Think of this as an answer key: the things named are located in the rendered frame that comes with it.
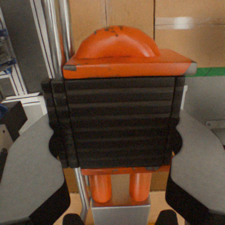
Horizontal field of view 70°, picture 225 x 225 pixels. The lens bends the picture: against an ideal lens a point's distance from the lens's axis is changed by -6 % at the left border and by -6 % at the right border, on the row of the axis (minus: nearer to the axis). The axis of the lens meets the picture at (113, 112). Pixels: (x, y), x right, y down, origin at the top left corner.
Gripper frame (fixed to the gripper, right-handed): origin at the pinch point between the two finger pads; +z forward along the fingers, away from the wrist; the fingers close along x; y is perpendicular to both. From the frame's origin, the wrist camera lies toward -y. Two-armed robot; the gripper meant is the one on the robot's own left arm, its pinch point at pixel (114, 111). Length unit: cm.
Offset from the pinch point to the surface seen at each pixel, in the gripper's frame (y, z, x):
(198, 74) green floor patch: 34, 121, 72
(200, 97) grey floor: 55, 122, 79
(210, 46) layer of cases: 4, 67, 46
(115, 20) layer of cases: -7, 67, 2
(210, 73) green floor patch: 33, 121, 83
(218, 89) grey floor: 47, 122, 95
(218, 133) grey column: 89, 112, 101
